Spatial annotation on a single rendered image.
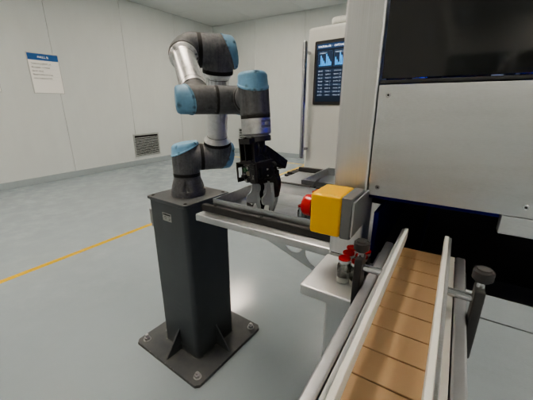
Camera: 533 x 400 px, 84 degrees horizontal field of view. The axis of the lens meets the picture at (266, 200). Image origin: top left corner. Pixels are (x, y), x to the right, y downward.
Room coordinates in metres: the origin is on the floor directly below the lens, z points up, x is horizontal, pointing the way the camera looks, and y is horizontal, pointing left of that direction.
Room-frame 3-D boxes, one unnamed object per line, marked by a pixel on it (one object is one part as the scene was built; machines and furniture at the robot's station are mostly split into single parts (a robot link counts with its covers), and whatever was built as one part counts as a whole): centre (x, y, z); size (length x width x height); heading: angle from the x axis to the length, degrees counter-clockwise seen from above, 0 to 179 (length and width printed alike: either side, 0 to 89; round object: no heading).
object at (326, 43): (1.65, -0.46, 1.19); 0.50 x 0.19 x 0.78; 50
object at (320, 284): (0.46, -0.15, 0.87); 0.14 x 0.13 x 0.02; 58
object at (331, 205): (0.49, -0.12, 1.00); 0.08 x 0.07 x 0.07; 58
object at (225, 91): (0.87, 0.08, 1.18); 0.11 x 0.11 x 0.08; 20
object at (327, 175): (1.05, -0.34, 0.90); 0.34 x 0.26 x 0.04; 58
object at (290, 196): (0.83, -0.06, 0.90); 0.34 x 0.26 x 0.04; 57
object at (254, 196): (0.78, 0.03, 0.93); 0.06 x 0.03 x 0.09; 141
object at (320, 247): (0.95, -0.19, 0.87); 0.70 x 0.48 x 0.02; 148
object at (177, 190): (1.28, 0.35, 0.84); 0.15 x 0.15 x 0.10
